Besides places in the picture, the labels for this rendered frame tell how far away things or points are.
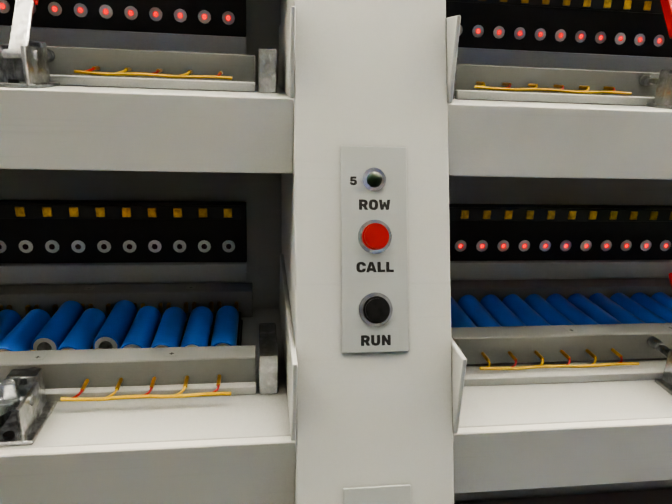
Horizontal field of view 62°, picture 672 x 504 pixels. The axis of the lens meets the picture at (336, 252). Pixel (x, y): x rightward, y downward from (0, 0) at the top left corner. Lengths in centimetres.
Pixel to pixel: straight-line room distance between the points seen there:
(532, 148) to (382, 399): 18
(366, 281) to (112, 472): 18
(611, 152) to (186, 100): 27
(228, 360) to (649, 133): 31
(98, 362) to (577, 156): 33
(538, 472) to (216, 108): 30
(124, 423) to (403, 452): 17
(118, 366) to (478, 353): 25
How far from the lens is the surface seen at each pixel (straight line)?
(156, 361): 38
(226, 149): 35
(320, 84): 35
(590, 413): 41
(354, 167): 34
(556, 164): 40
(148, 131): 35
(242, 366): 38
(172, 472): 36
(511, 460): 39
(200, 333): 42
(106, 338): 43
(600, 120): 41
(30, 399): 37
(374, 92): 35
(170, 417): 37
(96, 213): 50
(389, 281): 34
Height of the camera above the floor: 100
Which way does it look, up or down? 2 degrees up
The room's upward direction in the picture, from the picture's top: straight up
